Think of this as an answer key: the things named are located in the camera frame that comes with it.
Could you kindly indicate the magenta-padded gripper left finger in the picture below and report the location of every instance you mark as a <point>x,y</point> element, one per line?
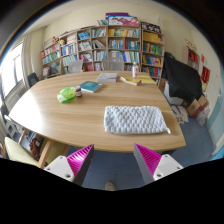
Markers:
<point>63,166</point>

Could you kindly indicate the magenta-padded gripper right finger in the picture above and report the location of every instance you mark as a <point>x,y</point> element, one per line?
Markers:
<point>165,166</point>

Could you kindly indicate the white waffle towel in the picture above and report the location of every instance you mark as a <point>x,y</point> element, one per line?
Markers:
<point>135,120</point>

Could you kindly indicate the yellow-green chair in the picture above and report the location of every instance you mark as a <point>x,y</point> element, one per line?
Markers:
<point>16,151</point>

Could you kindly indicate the papers on floor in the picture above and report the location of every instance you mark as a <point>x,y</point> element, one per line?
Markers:
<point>180,115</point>

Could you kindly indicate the cardboard box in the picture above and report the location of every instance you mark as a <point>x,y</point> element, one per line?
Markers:
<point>196,106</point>

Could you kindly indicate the white box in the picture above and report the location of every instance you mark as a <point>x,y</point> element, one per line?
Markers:
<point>172,99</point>

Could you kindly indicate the green plastic bag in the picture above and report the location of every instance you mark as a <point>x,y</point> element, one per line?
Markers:
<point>66,94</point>

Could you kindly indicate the teal book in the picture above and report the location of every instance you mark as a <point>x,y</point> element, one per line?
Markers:
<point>90,86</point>

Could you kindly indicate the yellow folder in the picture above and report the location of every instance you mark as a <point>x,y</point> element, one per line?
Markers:
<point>148,79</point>

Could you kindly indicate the black cloth cover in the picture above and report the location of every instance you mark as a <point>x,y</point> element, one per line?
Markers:
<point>181,78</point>

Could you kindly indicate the yellow book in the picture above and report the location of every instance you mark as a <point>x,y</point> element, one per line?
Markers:
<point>130,80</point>

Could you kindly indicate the dark office chair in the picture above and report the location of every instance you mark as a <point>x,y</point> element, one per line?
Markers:
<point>32,79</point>

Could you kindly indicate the grey book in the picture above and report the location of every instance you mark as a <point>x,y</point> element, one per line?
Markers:
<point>107,77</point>

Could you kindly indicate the white plastic bottle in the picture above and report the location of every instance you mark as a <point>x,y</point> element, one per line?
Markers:
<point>135,70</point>

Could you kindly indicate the grey mesh chair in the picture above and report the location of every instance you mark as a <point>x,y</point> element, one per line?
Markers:
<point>112,64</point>
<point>75,66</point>

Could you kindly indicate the window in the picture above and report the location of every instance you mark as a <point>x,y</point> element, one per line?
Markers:
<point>11,71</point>

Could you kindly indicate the wooden bookshelf unit with books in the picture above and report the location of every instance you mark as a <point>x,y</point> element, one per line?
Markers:
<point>116,43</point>

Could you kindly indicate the red wall hanging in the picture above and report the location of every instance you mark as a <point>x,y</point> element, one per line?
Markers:
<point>205,74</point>

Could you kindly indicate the small wooden wall shelf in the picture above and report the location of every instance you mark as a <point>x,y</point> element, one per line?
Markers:
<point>192,58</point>

